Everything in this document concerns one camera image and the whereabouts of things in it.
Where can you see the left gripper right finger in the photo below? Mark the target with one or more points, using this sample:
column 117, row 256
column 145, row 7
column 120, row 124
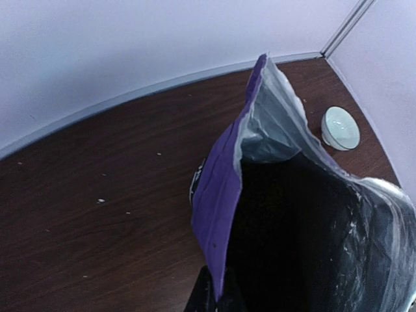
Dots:
column 231, row 299

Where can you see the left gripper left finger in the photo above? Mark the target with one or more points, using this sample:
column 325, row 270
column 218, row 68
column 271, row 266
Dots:
column 202, row 297

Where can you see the right aluminium frame post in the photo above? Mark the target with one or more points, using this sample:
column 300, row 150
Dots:
column 353, row 17

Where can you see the purple pet food bag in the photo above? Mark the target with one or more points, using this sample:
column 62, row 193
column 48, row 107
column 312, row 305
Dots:
column 300, row 233

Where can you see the light blue ceramic bowl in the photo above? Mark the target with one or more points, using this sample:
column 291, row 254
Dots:
column 339, row 129

